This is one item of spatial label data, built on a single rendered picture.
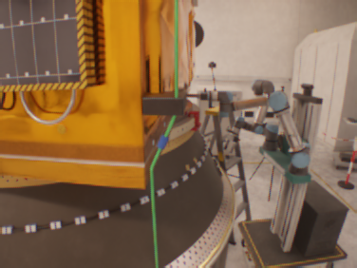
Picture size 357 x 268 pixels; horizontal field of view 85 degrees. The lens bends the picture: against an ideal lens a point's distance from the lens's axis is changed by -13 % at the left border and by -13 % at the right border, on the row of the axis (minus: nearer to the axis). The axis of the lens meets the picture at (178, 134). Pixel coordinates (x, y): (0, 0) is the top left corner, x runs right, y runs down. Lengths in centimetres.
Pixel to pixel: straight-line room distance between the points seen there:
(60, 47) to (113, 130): 16
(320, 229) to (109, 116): 213
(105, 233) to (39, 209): 24
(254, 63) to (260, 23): 148
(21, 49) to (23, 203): 57
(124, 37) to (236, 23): 854
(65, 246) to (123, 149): 52
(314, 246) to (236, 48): 743
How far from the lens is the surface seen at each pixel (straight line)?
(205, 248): 108
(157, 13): 42
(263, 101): 168
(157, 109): 37
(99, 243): 85
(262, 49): 897
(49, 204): 83
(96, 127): 41
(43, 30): 39
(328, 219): 228
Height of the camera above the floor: 197
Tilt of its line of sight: 17 degrees down
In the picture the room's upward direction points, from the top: straight up
